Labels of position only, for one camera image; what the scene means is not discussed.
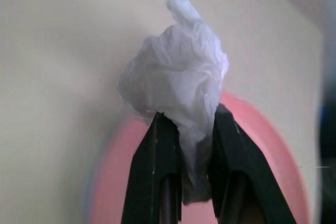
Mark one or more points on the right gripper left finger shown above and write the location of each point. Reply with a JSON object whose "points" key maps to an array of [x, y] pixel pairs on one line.
{"points": [[152, 171]]}

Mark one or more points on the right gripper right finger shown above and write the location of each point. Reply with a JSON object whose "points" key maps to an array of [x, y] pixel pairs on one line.
{"points": [[236, 171]]}

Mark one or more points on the white tissue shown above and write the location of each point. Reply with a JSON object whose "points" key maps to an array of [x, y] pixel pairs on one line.
{"points": [[178, 82]]}

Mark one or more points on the pink round plate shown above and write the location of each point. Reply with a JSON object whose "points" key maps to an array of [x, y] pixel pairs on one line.
{"points": [[275, 155]]}

